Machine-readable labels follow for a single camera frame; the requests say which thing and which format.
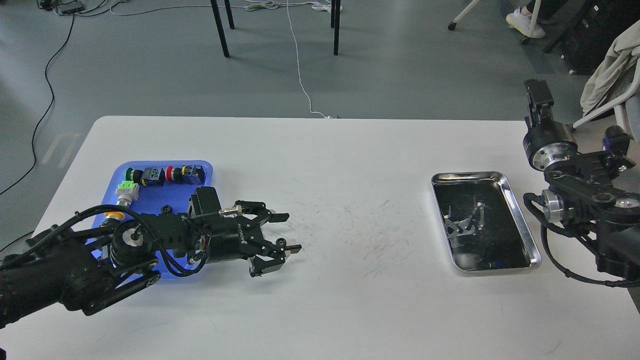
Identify white green push button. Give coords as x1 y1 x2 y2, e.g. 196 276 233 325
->
115 180 140 208

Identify person's white sneaker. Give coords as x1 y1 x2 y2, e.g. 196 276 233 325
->
505 7 546 39

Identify shiny metal tray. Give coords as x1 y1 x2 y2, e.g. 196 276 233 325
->
430 171 542 276

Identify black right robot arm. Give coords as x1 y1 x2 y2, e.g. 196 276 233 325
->
523 79 640 289

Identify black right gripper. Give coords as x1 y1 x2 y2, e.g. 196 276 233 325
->
522 79 578 171

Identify red push button switch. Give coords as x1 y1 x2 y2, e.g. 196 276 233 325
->
165 165 206 185

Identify blue plastic tray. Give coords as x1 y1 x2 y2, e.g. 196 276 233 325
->
92 160 214 278

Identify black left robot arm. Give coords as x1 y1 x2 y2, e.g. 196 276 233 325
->
1 201 302 327

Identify white chair with beige jacket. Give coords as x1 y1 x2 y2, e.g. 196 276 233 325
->
572 21 640 142

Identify small black gear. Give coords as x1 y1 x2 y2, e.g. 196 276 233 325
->
160 204 174 215
275 237 287 248

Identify white rolling chair base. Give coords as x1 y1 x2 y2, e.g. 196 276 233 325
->
448 0 543 45

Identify black table legs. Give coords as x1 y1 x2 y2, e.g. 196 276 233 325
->
210 0 342 58

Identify white cable on floor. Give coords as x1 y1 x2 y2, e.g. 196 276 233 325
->
244 0 344 120

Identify yellow push button switch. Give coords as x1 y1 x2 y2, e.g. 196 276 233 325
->
104 210 126 223

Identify black cable on floor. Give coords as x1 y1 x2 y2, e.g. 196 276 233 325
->
0 0 121 251

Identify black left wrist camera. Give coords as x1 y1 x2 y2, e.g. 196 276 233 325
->
187 186 222 218

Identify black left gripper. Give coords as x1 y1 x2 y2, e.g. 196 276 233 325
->
205 201 302 278

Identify green push button switch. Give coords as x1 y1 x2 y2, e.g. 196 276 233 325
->
124 166 166 187

